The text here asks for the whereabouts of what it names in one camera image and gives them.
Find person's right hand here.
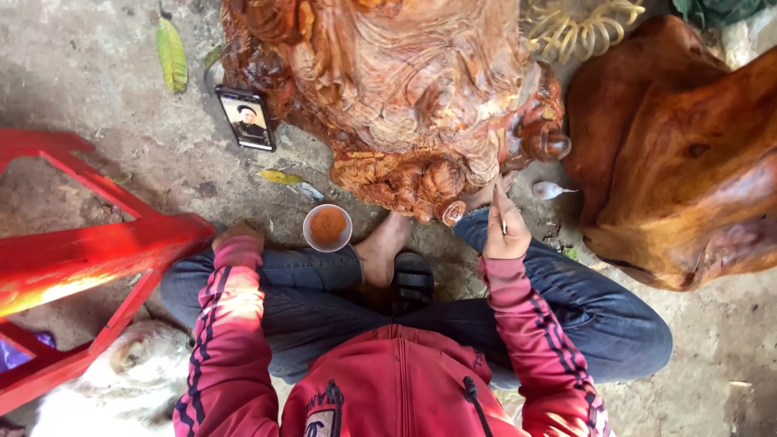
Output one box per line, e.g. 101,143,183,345
482,182,533,261

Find person's left hand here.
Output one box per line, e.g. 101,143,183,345
212,223,266,252

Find person's right foot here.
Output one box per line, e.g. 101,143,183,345
459,172,517,213

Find person's foot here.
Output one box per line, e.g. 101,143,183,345
354,210,414,289
459,172,517,213

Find small white nozzle bottle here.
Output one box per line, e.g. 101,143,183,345
532,181,579,201

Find black sandal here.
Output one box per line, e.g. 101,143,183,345
392,251,435,316

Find person's left foot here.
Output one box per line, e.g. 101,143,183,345
354,210,414,289

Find large carved wooden sculpture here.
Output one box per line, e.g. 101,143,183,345
219,0,572,227

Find blue jeans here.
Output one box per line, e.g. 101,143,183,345
159,208,674,390

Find orange powder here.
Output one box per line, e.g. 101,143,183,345
310,208,347,246

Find smooth brown wood stump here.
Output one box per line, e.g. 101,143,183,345
563,15,777,293

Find white plastic cup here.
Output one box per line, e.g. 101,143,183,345
302,204,353,253

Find red hooded jacket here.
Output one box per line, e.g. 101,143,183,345
173,235,614,437

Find yellow leaf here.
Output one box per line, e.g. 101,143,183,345
258,169,304,186

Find black smartphone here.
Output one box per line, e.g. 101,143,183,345
214,85,278,153

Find green cloth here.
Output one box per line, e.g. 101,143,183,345
671,0,777,29

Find white plastic bag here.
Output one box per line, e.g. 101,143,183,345
719,6,777,71

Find long green leaf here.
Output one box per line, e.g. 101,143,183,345
156,15,189,95

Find white dog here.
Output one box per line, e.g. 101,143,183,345
30,320,196,437

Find red plastic chair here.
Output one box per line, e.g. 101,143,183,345
0,129,217,417

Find purple plastic bag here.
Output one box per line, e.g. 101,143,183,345
0,331,57,374

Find coiled yellow hose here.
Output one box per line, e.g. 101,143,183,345
522,0,646,65

